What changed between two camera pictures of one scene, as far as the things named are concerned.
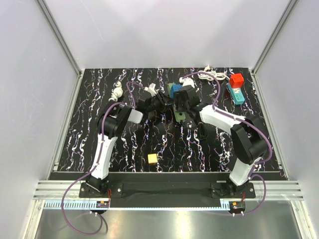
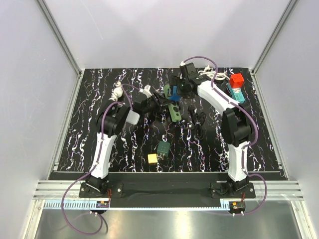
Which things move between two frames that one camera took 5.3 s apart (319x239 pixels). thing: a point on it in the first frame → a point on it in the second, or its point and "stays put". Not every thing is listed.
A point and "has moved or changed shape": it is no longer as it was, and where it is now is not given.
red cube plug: x=237 y=80 stays put
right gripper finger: x=180 y=97 → x=174 y=80
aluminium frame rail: x=276 y=190 stays put
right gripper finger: x=180 y=106 → x=181 y=92
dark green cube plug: x=169 y=85 → x=163 y=150
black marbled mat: x=161 y=143 stays put
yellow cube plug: x=152 y=158 stays put
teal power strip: x=237 y=94 stays put
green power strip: x=180 y=116 has moved or changed shape
